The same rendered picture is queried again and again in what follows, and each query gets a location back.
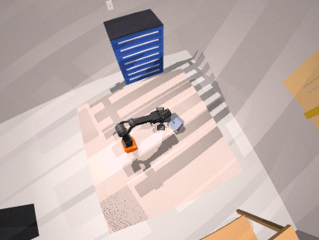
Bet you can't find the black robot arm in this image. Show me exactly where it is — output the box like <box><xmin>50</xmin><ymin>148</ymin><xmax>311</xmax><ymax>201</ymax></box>
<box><xmin>115</xmin><ymin>108</ymin><xmax>172</xmax><ymax>148</ymax></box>

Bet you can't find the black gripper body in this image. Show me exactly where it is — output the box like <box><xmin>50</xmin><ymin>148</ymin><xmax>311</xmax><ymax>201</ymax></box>
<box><xmin>156</xmin><ymin>107</ymin><xmax>165</xmax><ymax>131</ymax></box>

